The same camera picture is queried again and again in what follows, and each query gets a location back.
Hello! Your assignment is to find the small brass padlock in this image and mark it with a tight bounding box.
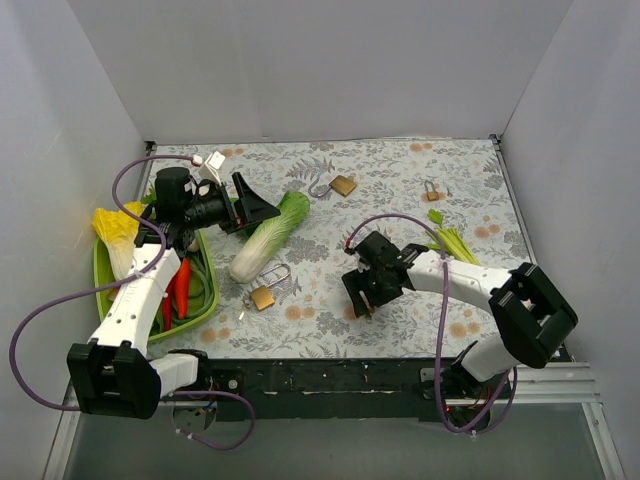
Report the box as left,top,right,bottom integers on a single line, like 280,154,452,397
424,180,452,202
360,292,376,324

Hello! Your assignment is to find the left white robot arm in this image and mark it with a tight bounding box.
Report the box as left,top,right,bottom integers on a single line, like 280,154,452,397
67,167,280,419

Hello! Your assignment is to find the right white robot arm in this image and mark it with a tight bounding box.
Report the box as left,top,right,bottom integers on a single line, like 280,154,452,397
342,232,578,398

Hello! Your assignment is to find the napa cabbage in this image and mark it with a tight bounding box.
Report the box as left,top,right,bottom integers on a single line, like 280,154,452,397
228,191,310,284

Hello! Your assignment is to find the yellow cabbage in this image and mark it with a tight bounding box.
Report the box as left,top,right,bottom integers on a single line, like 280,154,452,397
92,208,139,280

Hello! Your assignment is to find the red chili pepper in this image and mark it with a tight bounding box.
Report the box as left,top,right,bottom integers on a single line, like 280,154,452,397
174,257,191,320
161,279,175,332

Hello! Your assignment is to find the medium brass padlock with keys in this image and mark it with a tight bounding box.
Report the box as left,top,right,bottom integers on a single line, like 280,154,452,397
238,263,291,320

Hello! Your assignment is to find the large open brass padlock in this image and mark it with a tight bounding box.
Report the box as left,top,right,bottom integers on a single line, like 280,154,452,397
308,175,357,198

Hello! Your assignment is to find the floral table mat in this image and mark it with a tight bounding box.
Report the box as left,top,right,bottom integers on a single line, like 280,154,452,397
149,138,531,359

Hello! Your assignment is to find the green plastic tray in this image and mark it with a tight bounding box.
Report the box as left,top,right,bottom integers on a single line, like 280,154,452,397
93,230,219,343

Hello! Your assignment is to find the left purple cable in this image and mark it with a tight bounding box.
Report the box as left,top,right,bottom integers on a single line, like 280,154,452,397
8,153,256,452

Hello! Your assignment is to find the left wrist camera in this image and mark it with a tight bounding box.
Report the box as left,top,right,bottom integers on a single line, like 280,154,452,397
198,151,226,186

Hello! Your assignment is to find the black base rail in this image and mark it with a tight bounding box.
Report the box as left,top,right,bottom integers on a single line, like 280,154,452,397
170,358,440,423

